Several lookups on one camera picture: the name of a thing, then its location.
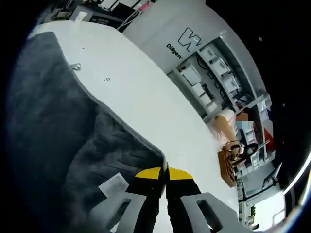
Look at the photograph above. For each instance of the grey counter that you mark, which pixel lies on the grey counter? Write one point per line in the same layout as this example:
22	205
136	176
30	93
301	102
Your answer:
97	20

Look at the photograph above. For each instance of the shelf with white storage boxes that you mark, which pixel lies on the shelf with white storage boxes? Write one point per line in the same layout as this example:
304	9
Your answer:
226	72

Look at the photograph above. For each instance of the grey towel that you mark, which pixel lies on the grey towel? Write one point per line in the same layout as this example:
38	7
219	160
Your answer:
60	109

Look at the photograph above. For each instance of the white paper cup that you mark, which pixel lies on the white paper cup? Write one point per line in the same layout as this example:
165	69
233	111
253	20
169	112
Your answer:
80	17

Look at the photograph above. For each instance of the brown wooden box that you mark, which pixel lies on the brown wooden box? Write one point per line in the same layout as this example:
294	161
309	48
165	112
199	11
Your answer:
226	167

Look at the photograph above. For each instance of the pink hanging object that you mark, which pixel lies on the pink hanging object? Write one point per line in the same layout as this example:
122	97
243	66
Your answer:
144	3

